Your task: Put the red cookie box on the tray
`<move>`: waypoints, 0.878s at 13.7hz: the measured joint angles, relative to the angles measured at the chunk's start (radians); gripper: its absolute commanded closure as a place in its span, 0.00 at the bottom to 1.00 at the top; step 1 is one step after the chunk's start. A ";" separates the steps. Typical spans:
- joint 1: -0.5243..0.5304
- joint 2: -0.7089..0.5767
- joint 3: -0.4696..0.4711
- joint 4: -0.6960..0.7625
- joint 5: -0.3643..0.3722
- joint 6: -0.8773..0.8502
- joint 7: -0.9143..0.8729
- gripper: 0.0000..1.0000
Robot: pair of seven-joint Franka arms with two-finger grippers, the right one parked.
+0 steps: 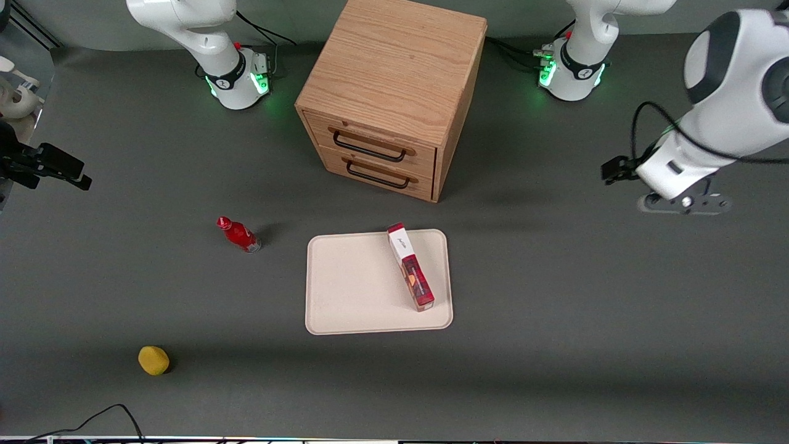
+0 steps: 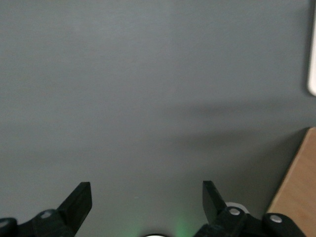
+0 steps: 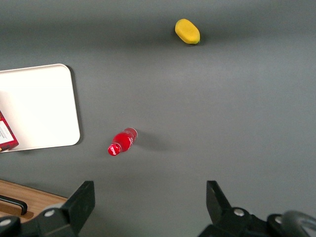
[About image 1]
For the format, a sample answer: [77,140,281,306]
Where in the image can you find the wooden two-drawer cabinet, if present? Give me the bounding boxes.
[295,0,488,204]

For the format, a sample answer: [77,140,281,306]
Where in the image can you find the red bottle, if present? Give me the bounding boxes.
[216,216,262,254]

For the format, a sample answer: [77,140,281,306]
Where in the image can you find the black cables at left arm base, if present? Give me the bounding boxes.
[486,36,546,70]

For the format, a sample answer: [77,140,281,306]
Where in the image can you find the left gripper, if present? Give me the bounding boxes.
[602,126,735,200]

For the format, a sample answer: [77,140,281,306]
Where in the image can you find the black drawer handle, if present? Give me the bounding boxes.
[340,155,419,190]
[328,126,415,163]

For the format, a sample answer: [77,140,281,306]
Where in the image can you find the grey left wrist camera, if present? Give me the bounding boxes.
[637,192,733,216]

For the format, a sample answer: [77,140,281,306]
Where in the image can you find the red cookie box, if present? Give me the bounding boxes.
[386,223,436,313]

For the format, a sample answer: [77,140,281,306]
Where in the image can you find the black cable at table edge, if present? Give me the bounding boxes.
[23,403,146,444]

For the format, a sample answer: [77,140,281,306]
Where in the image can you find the black cable at right arm base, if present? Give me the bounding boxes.
[236,9,297,47]

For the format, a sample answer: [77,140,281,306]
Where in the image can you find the yellow lemon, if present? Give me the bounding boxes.
[138,345,171,376]

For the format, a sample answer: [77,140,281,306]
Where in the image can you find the white rounded plastic object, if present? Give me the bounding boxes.
[0,55,45,120]

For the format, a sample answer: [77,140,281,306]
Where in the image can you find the beige rectangular tray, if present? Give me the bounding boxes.
[305,229,454,337]

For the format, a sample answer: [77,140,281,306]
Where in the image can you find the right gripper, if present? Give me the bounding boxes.
[0,120,93,191]

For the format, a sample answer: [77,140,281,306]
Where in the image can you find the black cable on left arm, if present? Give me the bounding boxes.
[630,101,789,166]

